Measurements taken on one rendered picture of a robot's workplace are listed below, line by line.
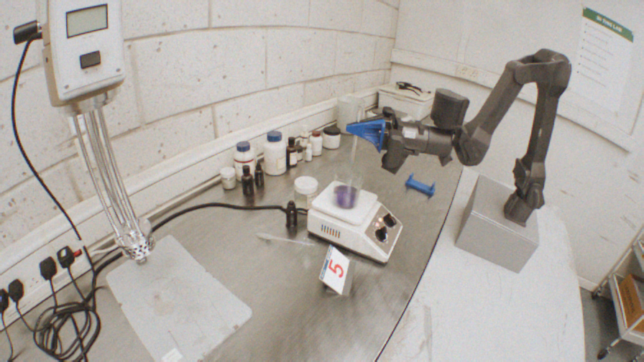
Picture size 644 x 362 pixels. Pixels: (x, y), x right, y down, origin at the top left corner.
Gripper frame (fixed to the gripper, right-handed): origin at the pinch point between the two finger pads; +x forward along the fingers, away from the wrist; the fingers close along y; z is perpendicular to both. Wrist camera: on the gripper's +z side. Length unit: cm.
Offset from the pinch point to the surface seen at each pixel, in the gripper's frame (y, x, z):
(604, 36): 85, -149, -64
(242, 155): 14.2, 32.5, 16.8
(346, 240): -7.0, 0.4, 22.6
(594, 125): 78, -153, -6
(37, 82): -23, 64, -16
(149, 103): 1, 52, -3
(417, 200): 17.3, -20.4, 25.9
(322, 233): -5.0, 5.8, 23.4
